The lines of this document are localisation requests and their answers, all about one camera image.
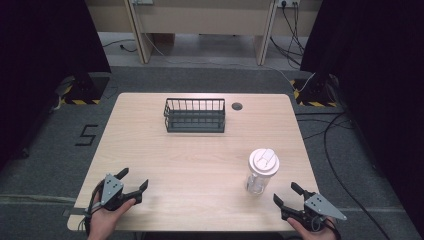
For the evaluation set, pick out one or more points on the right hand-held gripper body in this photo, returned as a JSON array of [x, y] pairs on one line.
[[318, 210]]

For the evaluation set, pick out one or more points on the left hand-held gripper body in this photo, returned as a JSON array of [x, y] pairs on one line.
[[111, 191]]

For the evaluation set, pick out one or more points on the clear bottle with white lid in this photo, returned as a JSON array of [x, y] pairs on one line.
[[261, 170]]

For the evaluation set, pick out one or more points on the person's right hand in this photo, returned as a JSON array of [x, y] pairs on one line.
[[308, 232]]

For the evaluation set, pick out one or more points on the person's left hand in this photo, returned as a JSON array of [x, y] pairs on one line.
[[104, 220]]

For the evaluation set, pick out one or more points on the yellow black hazard tape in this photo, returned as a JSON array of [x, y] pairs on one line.
[[316, 104], [81, 101]]

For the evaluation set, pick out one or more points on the black stand base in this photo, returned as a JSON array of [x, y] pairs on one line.
[[316, 90], [87, 87]]

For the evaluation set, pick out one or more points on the dark curtain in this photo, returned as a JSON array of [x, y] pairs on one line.
[[376, 66], [40, 50]]

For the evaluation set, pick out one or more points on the white power socket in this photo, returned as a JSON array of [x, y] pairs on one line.
[[142, 1], [288, 3]]

